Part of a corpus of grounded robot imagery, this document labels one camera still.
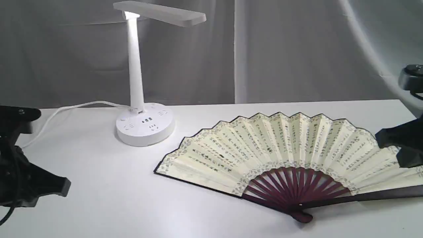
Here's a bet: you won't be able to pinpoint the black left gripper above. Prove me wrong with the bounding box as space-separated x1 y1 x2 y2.
0 155 71 208

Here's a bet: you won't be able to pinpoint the paper folding fan dark ribs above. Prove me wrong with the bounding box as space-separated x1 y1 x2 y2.
154 112 422 223

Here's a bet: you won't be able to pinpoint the white desk lamp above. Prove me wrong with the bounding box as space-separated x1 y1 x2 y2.
113 1 207 147

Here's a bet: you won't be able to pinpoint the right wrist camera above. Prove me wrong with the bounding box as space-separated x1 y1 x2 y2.
398 64 423 100

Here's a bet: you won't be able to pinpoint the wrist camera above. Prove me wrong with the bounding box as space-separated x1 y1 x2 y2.
398 64 423 100
0 105 41 145

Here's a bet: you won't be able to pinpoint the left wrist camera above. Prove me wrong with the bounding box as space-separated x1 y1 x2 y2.
0 105 41 145

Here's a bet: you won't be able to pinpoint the white power cord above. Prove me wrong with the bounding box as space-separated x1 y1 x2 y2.
20 101 130 149

